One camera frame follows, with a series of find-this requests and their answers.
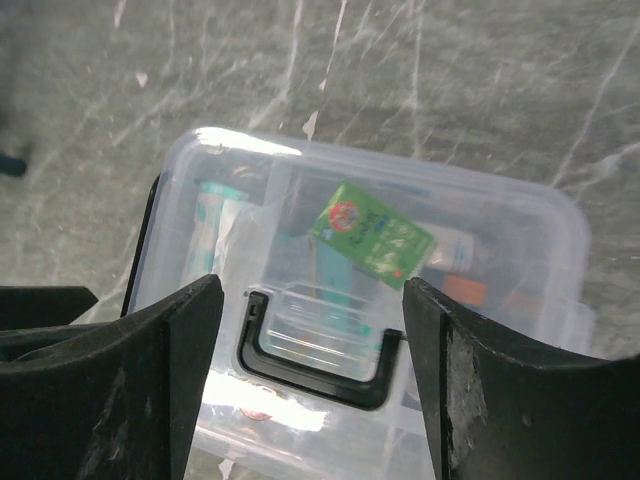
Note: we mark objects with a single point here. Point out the small green box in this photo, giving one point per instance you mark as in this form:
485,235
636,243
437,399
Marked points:
374,237

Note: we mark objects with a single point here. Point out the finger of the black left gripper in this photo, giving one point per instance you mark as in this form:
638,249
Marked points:
27,307

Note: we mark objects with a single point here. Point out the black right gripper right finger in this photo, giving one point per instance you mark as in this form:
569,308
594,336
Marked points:
500,405

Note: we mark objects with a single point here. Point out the teal white tube box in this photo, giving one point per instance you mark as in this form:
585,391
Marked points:
217,207

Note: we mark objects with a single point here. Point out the amber bottle orange cap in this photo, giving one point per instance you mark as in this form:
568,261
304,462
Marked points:
479,295

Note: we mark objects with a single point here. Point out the clear lid with black handle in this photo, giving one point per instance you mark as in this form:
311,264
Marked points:
302,327

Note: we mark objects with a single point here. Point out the small red round item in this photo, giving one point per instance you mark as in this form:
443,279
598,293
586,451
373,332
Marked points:
256,412

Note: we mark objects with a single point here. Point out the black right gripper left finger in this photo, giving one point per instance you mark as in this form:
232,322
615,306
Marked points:
114,400

